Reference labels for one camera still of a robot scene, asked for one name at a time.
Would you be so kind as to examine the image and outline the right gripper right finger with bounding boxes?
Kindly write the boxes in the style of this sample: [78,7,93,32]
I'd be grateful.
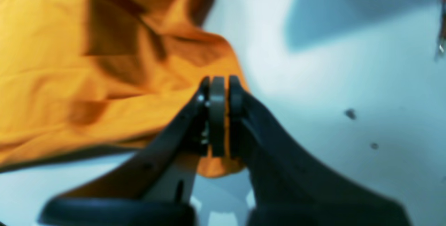
[228,76,410,226]

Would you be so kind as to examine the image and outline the orange t-shirt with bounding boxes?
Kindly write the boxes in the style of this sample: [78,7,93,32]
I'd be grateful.
[0,0,247,167]

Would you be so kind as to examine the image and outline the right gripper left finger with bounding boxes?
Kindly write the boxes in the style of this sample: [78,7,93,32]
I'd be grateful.
[38,77,226,226]

